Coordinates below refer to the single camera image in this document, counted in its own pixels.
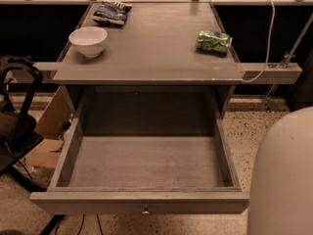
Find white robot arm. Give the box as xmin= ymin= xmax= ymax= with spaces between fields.
xmin=247 ymin=107 xmax=313 ymax=235

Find white cable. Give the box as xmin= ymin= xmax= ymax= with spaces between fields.
xmin=240 ymin=0 xmax=276 ymax=84

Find cardboard box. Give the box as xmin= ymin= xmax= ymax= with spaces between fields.
xmin=25 ymin=88 xmax=72 ymax=167

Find grey cabinet with top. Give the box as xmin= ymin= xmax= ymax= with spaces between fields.
xmin=52 ymin=2 xmax=245 ymax=120

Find black floor cables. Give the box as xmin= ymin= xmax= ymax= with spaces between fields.
xmin=53 ymin=213 xmax=105 ymax=235

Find open grey top drawer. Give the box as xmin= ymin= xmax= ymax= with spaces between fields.
xmin=30 ymin=86 xmax=248 ymax=214

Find blue chip bag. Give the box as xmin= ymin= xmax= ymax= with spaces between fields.
xmin=91 ymin=1 xmax=132 ymax=25

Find black chair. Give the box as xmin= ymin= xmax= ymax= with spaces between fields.
xmin=0 ymin=56 xmax=67 ymax=235

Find white ceramic bowl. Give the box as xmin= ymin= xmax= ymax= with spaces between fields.
xmin=68 ymin=26 xmax=108 ymax=58

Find round metal drawer knob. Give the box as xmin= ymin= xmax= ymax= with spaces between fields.
xmin=141 ymin=206 xmax=151 ymax=216

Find green soda can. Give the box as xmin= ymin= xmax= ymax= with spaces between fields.
xmin=197 ymin=30 xmax=232 ymax=55

